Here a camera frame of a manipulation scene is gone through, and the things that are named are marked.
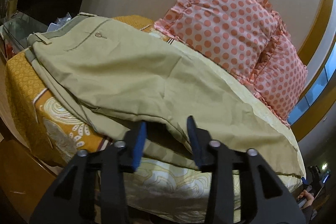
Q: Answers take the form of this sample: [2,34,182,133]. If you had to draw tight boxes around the khaki beige pants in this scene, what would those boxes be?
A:
[26,14,305,177]

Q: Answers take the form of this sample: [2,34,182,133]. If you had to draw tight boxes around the glass side table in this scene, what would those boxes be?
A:
[0,11,72,57]

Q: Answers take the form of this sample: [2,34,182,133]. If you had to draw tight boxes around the rear pink polka-dot pillow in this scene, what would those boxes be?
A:
[250,34,307,126]

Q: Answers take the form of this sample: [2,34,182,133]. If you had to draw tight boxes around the yellow patterned bed sheet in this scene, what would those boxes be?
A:
[5,15,306,223]

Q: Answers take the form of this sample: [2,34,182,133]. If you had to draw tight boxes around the pink polka-dot pillow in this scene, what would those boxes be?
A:
[154,0,283,82]
[250,34,307,126]

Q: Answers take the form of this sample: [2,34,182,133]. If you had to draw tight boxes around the person right hand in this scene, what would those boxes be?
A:
[297,190,314,210]

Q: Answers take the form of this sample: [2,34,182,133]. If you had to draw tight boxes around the front pink polka-dot pillow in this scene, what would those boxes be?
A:
[154,0,283,82]

